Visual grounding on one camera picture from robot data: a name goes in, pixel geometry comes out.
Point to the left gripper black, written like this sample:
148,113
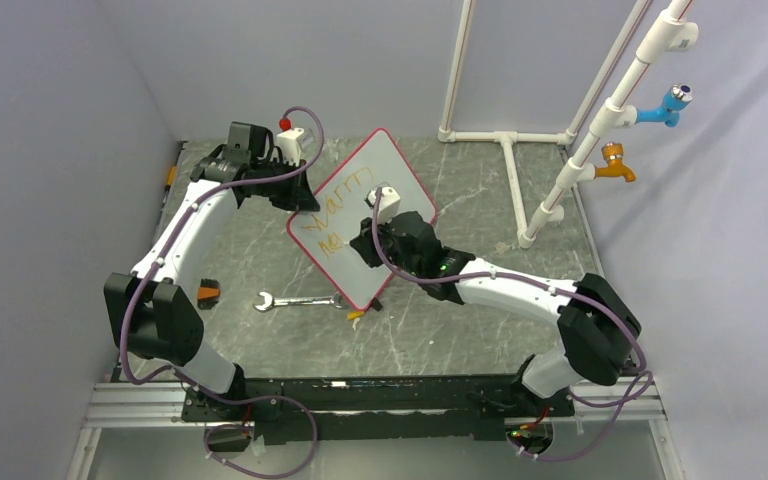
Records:
299,196

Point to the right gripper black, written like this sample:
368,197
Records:
366,245

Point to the whiteboard with red rim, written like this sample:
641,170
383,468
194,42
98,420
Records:
324,235

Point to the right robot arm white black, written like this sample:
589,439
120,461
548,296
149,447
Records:
597,331

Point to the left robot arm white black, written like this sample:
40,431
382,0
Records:
151,308

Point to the silver combination wrench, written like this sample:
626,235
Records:
268,301

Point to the black orange eraser block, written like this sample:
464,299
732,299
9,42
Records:
208,294

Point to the orange tap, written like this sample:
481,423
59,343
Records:
613,155

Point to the blue tap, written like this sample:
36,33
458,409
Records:
676,99

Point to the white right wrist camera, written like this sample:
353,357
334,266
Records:
385,201

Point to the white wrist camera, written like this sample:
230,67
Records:
385,201
291,141

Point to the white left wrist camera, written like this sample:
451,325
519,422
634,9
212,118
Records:
291,141

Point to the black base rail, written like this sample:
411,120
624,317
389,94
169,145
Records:
285,410

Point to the white pvc pipe frame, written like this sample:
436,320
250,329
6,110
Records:
595,119

